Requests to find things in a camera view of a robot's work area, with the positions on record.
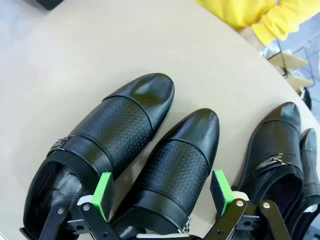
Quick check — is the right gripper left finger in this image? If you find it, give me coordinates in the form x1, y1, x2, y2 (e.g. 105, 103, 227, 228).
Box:
38, 171, 118, 240

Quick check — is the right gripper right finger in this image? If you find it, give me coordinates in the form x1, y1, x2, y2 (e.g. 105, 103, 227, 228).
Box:
202, 169, 292, 240

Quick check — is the black leather buckle shoe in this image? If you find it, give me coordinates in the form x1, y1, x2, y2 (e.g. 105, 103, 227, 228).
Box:
19, 72, 175, 240
109, 108, 220, 238
291, 128, 320, 240

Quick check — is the black buckle shoe purple insole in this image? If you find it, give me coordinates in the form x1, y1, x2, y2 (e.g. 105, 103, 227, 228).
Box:
236, 101, 304, 226

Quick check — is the person left forearm yellow sleeve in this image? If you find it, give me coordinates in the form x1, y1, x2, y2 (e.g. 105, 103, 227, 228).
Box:
251, 0, 320, 46

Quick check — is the black shoe stand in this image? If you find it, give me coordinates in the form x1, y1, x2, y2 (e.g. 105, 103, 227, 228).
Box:
32, 0, 68, 11

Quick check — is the light wooden background shelf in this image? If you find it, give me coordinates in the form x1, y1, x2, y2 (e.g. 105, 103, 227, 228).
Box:
259, 46, 316, 90

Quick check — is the person torso yellow hoodie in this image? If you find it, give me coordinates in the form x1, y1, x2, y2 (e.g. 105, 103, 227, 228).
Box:
193, 0, 280, 29

